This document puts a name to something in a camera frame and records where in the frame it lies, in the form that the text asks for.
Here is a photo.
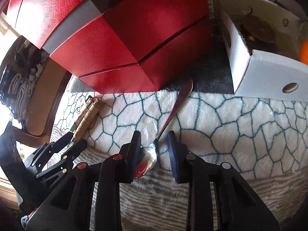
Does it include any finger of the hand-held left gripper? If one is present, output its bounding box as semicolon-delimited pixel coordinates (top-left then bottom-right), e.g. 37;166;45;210
63;138;88;161
46;132;73;154

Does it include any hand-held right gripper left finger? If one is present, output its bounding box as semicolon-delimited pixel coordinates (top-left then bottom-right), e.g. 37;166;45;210
25;130;142;231

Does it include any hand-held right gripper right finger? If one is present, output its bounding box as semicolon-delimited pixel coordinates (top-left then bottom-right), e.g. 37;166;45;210
167;130;281;231

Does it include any brown chopsticks packet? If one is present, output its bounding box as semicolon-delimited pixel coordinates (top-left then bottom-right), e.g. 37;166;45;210
73;98;104;145

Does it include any metal spoon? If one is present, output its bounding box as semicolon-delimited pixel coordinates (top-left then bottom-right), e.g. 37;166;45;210
133;79;194;179

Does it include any white cardboard box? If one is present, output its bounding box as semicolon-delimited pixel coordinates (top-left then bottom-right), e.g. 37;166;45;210
211;0;308;102

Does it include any brown ceramic lid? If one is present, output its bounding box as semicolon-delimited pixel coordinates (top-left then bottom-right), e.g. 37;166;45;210
238;14;278;44

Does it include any orange ceramic pot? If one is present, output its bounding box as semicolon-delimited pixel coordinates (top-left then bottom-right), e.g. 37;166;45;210
298;40;308;65

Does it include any green chopsticks packet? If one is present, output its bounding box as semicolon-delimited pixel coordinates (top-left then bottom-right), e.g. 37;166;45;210
70;96;95;133

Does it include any wooden bench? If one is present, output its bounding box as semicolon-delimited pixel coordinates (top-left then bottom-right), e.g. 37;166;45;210
24;58;74;146

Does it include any pile of clothes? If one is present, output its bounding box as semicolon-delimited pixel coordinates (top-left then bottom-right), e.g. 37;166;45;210
0;38;50;117

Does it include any red tiered gift box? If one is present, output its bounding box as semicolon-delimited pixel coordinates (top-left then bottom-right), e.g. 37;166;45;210
6;0;213;95

